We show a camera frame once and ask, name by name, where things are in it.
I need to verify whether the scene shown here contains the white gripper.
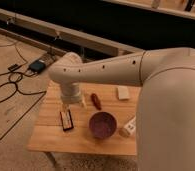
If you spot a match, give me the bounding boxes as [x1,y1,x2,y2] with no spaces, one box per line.
[60,83,87,108]

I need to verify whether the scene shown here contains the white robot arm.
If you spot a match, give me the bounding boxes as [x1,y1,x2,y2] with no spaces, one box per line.
[49,47,195,171]

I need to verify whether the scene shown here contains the purple ceramic bowl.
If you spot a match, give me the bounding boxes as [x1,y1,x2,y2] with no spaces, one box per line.
[89,112,117,139]

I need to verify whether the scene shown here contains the red oblong object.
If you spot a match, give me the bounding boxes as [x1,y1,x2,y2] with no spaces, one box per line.
[91,93,102,110]

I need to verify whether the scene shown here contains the wooden table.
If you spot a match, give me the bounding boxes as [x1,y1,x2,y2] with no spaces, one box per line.
[28,82,140,155]

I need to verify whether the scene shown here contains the white rectangular block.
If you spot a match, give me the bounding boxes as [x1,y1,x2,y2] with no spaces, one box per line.
[117,86,130,100]

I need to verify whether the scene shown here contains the white tube bottle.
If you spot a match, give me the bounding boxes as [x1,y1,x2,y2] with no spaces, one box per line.
[120,117,136,137]

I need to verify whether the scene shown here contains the black power adapter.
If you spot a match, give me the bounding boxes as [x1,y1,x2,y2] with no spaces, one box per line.
[28,60,46,73]

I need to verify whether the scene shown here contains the small black plug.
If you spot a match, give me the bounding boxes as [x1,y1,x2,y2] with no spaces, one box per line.
[8,64,19,71]

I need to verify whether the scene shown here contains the black floor cable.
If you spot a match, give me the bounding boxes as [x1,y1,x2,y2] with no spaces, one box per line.
[0,39,47,106]

